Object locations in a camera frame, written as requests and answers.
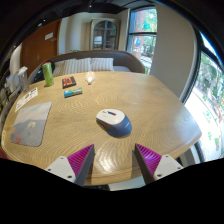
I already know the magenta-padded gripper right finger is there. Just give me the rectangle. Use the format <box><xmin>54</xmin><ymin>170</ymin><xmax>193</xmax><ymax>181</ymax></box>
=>
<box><xmin>134</xmin><ymin>143</ymin><xmax>185</xmax><ymax>185</ymax></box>

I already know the black-framed glass window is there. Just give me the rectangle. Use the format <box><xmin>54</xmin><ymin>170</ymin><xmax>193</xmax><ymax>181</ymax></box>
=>
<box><xmin>126</xmin><ymin>6</ymin><xmax>158</xmax><ymax>75</ymax></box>
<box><xmin>184</xmin><ymin>31</ymin><xmax>224</xmax><ymax>164</ymax></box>

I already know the black backpack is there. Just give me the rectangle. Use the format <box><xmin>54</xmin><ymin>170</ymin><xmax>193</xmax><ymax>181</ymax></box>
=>
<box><xmin>33</xmin><ymin>62</ymin><xmax>46</xmax><ymax>83</ymax></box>

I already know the black and orange small box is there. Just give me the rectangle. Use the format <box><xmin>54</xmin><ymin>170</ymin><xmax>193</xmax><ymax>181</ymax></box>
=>
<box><xmin>61</xmin><ymin>76</ymin><xmax>77</xmax><ymax>89</ymax></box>

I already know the grey printed mouse pad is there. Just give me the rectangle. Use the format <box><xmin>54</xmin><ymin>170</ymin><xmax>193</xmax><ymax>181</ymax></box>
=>
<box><xmin>9</xmin><ymin>101</ymin><xmax>53</xmax><ymax>148</ymax></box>

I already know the grey glass-door cabinet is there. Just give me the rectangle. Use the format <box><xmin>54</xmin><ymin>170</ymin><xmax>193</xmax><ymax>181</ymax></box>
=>
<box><xmin>89</xmin><ymin>17</ymin><xmax>120</xmax><ymax>52</ymax></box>

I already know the striped cushion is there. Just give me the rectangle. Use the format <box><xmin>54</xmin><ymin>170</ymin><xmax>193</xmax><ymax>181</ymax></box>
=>
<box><xmin>63</xmin><ymin>58</ymin><xmax>93</xmax><ymax>76</ymax></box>
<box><xmin>90</xmin><ymin>57</ymin><xmax>115</xmax><ymax>72</ymax></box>
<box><xmin>52</xmin><ymin>60</ymin><xmax>66</xmax><ymax>78</ymax></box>

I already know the white sticker sheet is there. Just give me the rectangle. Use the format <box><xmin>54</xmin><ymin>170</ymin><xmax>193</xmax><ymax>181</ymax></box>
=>
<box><xmin>14</xmin><ymin>87</ymin><xmax>39</xmax><ymax>113</ymax></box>

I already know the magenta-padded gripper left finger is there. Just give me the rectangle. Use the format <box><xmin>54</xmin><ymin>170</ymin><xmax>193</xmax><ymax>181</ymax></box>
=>
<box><xmin>44</xmin><ymin>143</ymin><xmax>96</xmax><ymax>188</ymax></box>

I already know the green drink can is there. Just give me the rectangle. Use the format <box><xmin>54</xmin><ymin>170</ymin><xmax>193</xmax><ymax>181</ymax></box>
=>
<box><xmin>41</xmin><ymin>61</ymin><xmax>55</xmax><ymax>88</ymax></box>

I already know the small white bottle orange cap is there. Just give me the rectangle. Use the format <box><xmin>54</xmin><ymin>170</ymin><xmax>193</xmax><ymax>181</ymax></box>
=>
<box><xmin>84</xmin><ymin>71</ymin><xmax>96</xmax><ymax>86</ymax></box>

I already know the green and blue small pack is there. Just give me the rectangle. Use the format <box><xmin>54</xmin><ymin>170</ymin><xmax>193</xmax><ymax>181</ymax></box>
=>
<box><xmin>63</xmin><ymin>87</ymin><xmax>83</xmax><ymax>99</ymax></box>

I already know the grey-brown sofa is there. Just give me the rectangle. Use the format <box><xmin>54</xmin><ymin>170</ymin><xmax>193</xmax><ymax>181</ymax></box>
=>
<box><xmin>28</xmin><ymin>49</ymin><xmax>146</xmax><ymax>84</ymax></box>

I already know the brown wooden door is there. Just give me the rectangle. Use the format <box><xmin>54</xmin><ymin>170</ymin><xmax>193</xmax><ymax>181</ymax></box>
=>
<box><xmin>20</xmin><ymin>19</ymin><xmax>63</xmax><ymax>78</ymax></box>

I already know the white and blue computer mouse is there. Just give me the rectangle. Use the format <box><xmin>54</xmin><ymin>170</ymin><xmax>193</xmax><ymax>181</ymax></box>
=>
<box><xmin>95</xmin><ymin>108</ymin><xmax>133</xmax><ymax>138</ymax></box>

